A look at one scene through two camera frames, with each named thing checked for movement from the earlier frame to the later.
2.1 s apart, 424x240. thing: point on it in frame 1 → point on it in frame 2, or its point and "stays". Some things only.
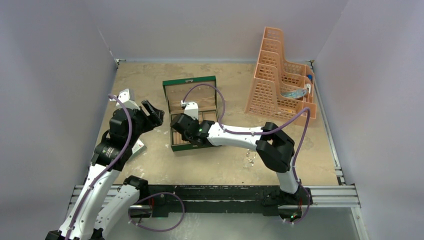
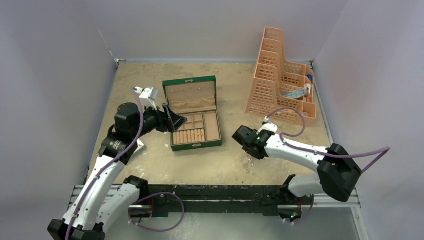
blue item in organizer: (295, 94) stays
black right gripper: (192, 119) → (259, 157)
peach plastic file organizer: (281, 88) stays
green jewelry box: (202, 90) stays
